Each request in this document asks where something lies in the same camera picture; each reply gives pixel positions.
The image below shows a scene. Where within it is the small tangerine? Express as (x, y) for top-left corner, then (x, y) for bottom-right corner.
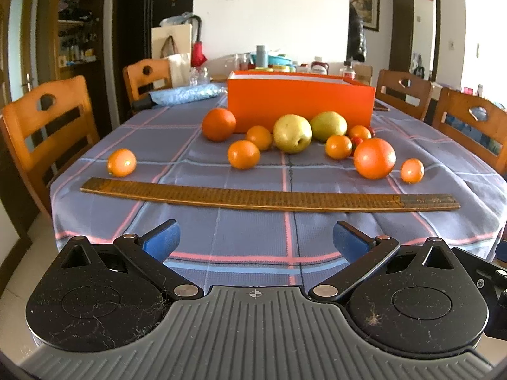
(347, 125), (372, 140)
(245, 125), (273, 151)
(325, 135), (353, 161)
(106, 149), (137, 178)
(401, 158), (425, 184)
(227, 140), (260, 170)

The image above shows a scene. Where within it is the large orange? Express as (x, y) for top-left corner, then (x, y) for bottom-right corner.
(353, 138), (396, 180)
(201, 108), (236, 143)

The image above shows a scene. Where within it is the red tomato front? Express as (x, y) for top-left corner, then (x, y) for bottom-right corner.
(350, 137), (363, 154)

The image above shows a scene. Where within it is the yellow-green pear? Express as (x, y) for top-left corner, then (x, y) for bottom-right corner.
(310, 111), (348, 143)
(273, 114), (313, 154)

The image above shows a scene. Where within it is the long wooden ruler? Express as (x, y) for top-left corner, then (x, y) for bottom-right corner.
(81, 178), (461, 213)

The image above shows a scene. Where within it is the wooden chair near right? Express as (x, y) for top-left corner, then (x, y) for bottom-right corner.
(431, 87), (506, 174)

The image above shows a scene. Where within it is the wooden chair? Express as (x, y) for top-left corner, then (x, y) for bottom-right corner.
(122, 58), (173, 105)
(1, 76), (100, 217)
(375, 70), (433, 121)
(431, 87), (506, 174)

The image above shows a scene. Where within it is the wooden chair near left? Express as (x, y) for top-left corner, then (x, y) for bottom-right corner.
(1, 76), (100, 217)

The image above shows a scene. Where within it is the wooden chair far right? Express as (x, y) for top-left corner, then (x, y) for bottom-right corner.
(375, 70), (433, 121)

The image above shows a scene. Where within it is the wooden chair far left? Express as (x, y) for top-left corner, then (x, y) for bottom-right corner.
(122, 58), (173, 105)

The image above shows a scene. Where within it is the dark bottle red label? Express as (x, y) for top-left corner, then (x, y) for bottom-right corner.
(339, 60), (356, 80)

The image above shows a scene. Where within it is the brown cardboard box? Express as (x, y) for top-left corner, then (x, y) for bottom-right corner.
(353, 63), (373, 86)

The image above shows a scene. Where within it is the clear glass cup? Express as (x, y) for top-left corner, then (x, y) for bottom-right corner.
(189, 66), (210, 87)

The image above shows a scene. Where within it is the orange cardboard box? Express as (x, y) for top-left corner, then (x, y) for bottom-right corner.
(227, 70), (375, 133)

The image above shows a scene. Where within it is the black handbag hanging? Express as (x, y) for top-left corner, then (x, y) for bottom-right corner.
(411, 52), (425, 79)

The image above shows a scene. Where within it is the purple supplement bottle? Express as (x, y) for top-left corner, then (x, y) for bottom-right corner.
(310, 56), (329, 76)

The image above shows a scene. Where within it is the red umbrella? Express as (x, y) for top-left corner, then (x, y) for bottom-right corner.
(189, 15), (207, 67)

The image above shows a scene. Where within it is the black jacket hanging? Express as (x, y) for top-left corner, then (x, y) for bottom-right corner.
(346, 3), (367, 63)

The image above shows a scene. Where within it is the white paper bag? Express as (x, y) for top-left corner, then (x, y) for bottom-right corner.
(151, 23), (192, 87)

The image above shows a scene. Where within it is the clear glass jar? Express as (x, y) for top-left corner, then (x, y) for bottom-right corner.
(233, 52), (251, 70)

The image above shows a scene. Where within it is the teal food container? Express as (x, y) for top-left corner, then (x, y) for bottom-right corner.
(268, 55), (292, 66)

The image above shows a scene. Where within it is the light blue tumbler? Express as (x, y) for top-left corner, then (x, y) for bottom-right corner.
(255, 46), (268, 68)

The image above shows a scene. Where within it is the small framed landscape picture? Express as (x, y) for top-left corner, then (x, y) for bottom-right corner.
(350, 0), (380, 32)

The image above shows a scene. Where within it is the dark wooden shelf cabinet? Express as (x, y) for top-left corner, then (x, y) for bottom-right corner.
(35, 0), (112, 136)

